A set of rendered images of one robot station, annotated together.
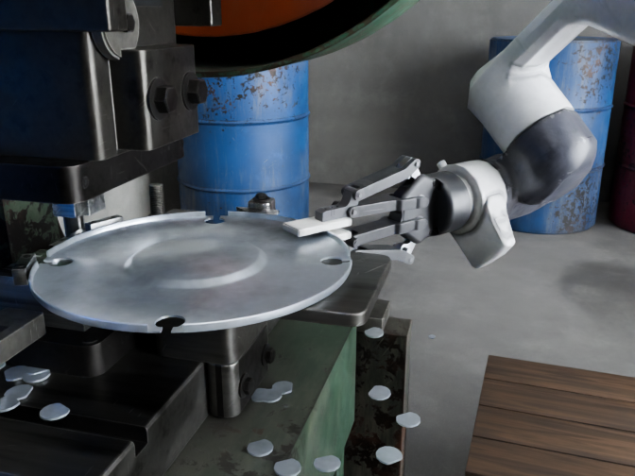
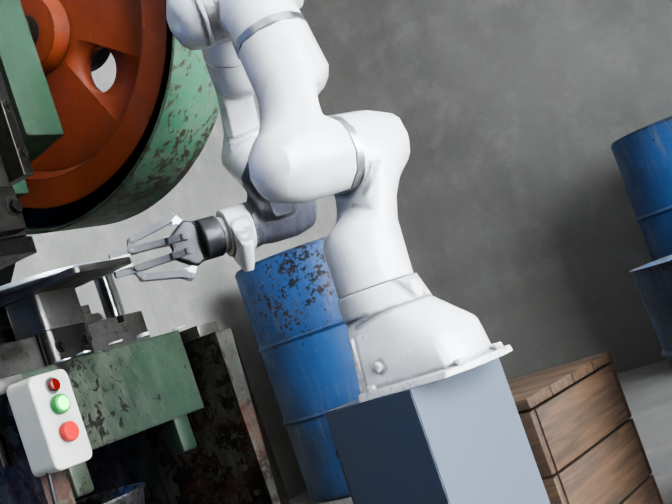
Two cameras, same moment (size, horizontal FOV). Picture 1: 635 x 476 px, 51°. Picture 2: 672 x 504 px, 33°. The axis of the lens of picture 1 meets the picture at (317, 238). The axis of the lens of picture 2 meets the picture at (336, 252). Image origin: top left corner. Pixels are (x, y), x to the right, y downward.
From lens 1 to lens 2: 1.50 m
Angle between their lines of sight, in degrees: 27
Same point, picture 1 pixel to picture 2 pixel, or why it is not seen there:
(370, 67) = (516, 236)
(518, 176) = (254, 203)
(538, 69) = (247, 135)
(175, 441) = (14, 367)
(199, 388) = (34, 349)
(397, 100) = (562, 263)
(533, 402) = not seen: hidden behind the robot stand
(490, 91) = (227, 159)
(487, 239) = (238, 247)
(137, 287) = not seen: outside the picture
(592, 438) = not seen: hidden behind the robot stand
